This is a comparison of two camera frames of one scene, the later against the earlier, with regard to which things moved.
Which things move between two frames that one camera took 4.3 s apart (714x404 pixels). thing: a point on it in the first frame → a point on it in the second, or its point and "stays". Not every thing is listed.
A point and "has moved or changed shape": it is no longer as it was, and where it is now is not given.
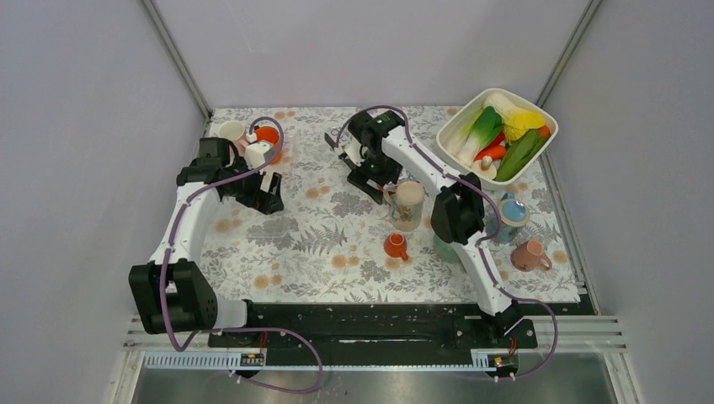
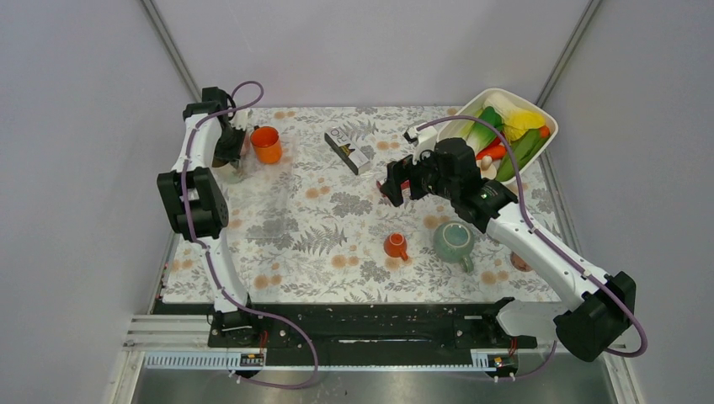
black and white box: (346, 147) stays
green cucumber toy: (518, 152) stays
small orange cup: (396, 246) stays
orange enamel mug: (270, 135) stays
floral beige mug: (407, 200) has moved or changed shape
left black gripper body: (247, 190) → (228, 144)
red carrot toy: (497, 151) stays
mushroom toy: (485, 167) stays
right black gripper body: (378, 167) → (428, 165)
